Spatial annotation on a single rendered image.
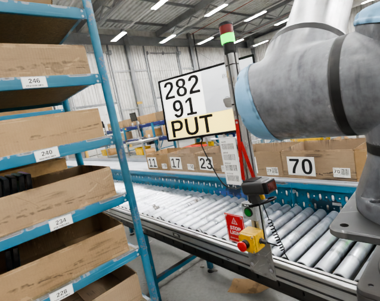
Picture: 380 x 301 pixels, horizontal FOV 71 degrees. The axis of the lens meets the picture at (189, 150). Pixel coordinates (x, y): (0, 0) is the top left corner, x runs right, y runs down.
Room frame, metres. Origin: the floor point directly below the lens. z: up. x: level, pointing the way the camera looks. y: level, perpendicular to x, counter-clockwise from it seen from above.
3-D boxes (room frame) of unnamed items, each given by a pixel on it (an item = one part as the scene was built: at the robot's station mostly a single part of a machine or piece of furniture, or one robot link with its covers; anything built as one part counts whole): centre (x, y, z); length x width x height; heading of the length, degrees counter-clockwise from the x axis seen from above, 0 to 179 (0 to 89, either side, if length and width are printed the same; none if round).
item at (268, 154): (1.79, -0.52, 0.96); 0.39 x 0.29 x 0.17; 39
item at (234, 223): (1.05, -0.15, 0.85); 0.16 x 0.01 x 0.13; 39
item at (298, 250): (1.12, -0.48, 0.72); 0.52 x 0.05 x 0.05; 129
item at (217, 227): (1.48, -0.19, 0.72); 0.52 x 0.05 x 0.05; 129
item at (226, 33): (1.02, -0.22, 1.62); 0.05 x 0.05 x 0.06
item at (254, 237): (0.95, -0.19, 0.84); 0.15 x 0.09 x 0.07; 39
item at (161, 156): (2.70, 0.23, 0.96); 0.39 x 0.29 x 0.17; 40
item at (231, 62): (1.01, -0.21, 1.11); 0.12 x 0.05 x 0.88; 39
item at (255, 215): (0.99, -0.19, 0.95); 0.07 x 0.03 x 0.07; 39
